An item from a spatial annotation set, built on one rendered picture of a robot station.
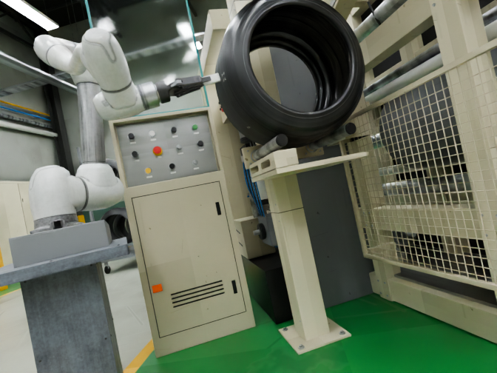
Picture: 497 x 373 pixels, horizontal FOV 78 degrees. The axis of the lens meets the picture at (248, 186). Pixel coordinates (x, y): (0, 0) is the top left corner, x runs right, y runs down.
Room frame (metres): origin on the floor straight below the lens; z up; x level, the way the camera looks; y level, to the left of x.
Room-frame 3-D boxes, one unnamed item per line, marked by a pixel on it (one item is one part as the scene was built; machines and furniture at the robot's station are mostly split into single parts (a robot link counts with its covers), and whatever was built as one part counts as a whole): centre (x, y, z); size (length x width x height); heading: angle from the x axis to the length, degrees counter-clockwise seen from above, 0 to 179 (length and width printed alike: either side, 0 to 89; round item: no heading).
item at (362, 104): (1.59, -0.56, 1.05); 0.20 x 0.15 x 0.30; 14
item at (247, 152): (1.46, -0.20, 0.90); 0.40 x 0.03 x 0.10; 104
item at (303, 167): (1.29, -0.24, 0.80); 0.37 x 0.36 x 0.02; 104
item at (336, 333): (1.53, -0.16, 0.01); 0.27 x 0.27 x 0.02; 14
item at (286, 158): (1.25, -0.11, 0.83); 0.36 x 0.09 x 0.06; 14
